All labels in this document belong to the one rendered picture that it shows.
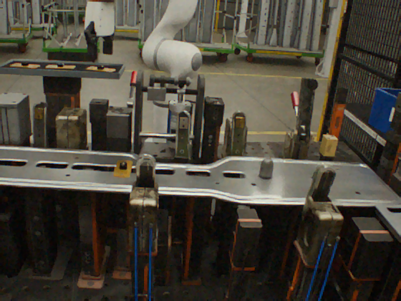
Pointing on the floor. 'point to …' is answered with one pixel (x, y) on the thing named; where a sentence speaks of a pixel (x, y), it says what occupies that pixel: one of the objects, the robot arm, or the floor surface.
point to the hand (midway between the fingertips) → (100, 53)
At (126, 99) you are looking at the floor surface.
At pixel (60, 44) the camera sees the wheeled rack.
